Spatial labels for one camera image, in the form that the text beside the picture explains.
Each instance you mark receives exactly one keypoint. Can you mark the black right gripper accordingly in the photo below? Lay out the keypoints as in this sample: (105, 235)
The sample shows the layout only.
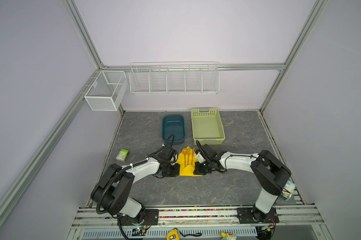
(197, 170)

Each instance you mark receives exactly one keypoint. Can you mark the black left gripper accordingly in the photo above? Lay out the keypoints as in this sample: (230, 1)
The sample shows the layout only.
(175, 173)

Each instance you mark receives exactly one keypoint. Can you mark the yellow paper napkin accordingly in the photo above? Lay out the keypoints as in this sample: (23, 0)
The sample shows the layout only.
(187, 171)

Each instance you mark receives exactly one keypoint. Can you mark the orange plastic spoon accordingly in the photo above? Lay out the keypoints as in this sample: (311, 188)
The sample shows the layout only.
(185, 155)

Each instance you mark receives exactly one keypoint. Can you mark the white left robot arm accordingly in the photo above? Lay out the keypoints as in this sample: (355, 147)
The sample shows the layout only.
(112, 192)

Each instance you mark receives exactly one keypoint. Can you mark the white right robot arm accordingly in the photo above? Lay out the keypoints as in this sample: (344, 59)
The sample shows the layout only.
(270, 172)

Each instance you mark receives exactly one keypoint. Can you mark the dark teal plastic tub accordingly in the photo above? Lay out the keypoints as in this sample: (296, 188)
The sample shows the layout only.
(173, 125)

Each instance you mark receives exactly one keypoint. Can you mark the light green perforated basket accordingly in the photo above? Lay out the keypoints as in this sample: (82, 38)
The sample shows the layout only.
(207, 127)

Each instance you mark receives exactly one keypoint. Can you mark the small green box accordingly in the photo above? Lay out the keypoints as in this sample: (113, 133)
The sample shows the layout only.
(122, 155)

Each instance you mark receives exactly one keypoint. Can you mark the yellow handheld device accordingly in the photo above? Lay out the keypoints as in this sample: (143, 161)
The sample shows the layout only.
(173, 235)

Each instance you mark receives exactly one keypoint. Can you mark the yellow white toy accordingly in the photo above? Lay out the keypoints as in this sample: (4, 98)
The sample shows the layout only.
(228, 236)

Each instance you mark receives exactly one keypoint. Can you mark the colourful tissue packet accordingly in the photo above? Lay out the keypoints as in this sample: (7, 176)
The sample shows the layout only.
(287, 190)

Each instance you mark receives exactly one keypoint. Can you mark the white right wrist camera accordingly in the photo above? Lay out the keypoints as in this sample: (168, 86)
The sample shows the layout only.
(200, 157)

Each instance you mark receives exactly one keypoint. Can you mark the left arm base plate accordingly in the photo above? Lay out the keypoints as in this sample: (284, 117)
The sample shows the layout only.
(149, 217)

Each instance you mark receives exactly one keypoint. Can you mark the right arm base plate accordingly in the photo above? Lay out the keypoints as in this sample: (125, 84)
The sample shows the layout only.
(249, 215)

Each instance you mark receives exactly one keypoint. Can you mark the white wire wall basket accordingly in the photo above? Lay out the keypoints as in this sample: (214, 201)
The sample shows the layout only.
(174, 78)

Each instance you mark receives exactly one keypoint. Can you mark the white mesh wall box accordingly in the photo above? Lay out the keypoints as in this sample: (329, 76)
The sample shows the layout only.
(107, 91)

